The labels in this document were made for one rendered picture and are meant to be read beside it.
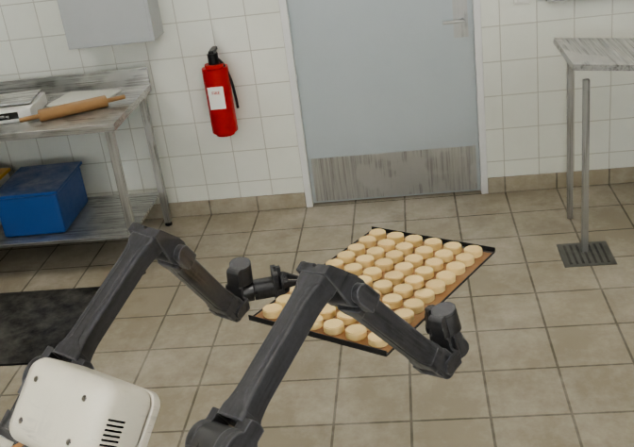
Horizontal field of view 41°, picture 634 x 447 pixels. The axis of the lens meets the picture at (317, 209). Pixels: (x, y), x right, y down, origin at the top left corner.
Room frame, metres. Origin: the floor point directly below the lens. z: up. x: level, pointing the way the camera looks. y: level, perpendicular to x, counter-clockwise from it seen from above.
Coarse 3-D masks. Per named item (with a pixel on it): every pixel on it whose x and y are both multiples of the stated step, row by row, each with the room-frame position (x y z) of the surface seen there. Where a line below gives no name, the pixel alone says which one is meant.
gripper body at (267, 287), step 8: (272, 272) 2.01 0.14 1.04; (256, 280) 2.02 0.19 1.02; (264, 280) 2.01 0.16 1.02; (272, 280) 2.01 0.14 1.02; (256, 288) 2.00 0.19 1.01; (264, 288) 2.00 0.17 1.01; (272, 288) 2.00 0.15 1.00; (256, 296) 1.99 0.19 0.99; (264, 296) 2.00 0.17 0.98; (272, 296) 2.00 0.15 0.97
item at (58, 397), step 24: (48, 360) 1.27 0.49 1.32; (24, 384) 1.25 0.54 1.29; (48, 384) 1.22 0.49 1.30; (72, 384) 1.19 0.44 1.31; (96, 384) 1.17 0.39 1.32; (120, 384) 1.19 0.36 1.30; (24, 408) 1.21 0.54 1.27; (48, 408) 1.18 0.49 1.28; (72, 408) 1.16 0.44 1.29; (96, 408) 1.14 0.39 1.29; (120, 408) 1.16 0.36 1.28; (144, 408) 1.20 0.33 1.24; (24, 432) 1.18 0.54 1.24; (48, 432) 1.15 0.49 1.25; (72, 432) 1.13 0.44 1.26; (96, 432) 1.12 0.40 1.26; (120, 432) 1.16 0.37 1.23; (144, 432) 1.19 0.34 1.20
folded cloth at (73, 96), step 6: (108, 90) 4.78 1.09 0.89; (114, 90) 4.76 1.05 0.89; (120, 90) 4.74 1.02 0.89; (66, 96) 4.75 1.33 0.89; (72, 96) 4.74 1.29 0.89; (78, 96) 4.72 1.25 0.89; (84, 96) 4.70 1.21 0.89; (90, 96) 4.68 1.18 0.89; (96, 96) 4.66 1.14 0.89; (108, 96) 4.63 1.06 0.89; (54, 102) 4.66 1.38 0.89; (60, 102) 4.64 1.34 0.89; (66, 102) 4.63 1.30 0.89
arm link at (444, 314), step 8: (440, 304) 1.66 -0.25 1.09; (448, 304) 1.65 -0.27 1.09; (432, 312) 1.64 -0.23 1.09; (440, 312) 1.63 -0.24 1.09; (448, 312) 1.62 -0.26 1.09; (456, 312) 1.62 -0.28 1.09; (432, 320) 1.61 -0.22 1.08; (440, 320) 1.60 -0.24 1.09; (448, 320) 1.61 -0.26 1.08; (456, 320) 1.62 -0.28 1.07; (432, 328) 1.61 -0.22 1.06; (440, 328) 1.60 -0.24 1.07; (448, 328) 1.61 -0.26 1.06; (456, 328) 1.61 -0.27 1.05; (432, 336) 1.62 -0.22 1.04; (440, 336) 1.60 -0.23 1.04; (448, 336) 1.60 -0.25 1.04; (440, 344) 1.61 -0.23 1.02; (448, 344) 1.59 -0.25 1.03; (456, 352) 1.58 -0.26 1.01; (448, 360) 1.56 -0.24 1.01; (456, 360) 1.57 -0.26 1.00; (448, 368) 1.55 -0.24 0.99; (456, 368) 1.57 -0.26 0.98
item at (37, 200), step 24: (24, 168) 4.78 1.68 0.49; (48, 168) 4.72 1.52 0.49; (72, 168) 4.67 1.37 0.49; (0, 192) 4.42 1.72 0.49; (24, 192) 4.37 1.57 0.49; (48, 192) 4.33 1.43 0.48; (72, 192) 4.55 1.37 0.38; (0, 216) 4.38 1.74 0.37; (24, 216) 4.36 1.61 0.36; (48, 216) 4.35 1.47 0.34; (72, 216) 4.47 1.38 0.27
